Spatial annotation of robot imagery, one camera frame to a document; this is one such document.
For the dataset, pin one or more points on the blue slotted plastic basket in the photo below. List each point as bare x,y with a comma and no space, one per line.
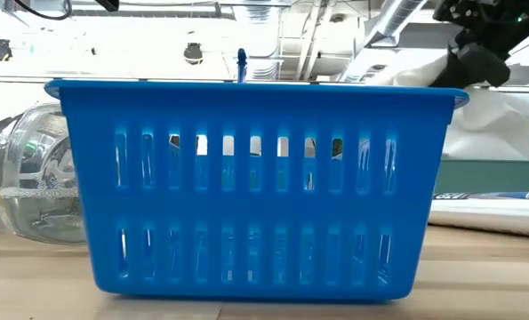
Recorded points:
264,209

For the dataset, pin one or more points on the black ceiling dome fixture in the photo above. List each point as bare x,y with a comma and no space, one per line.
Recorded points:
193,53
0,50

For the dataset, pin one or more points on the white cloth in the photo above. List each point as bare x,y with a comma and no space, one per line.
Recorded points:
491,124

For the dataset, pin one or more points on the white lotion bottle blue label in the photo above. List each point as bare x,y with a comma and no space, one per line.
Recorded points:
491,215

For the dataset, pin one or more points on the silver round ventilation duct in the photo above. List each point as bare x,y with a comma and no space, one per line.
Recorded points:
393,22

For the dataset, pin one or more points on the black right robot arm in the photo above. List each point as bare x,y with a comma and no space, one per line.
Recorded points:
491,18

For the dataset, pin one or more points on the clear spray bottle white trigger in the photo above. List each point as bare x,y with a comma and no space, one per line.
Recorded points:
37,178

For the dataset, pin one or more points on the white spray bottle blue trigger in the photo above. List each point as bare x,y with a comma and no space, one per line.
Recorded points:
242,62

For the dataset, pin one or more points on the white rectangular ventilation duct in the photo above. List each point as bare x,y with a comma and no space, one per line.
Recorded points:
419,35

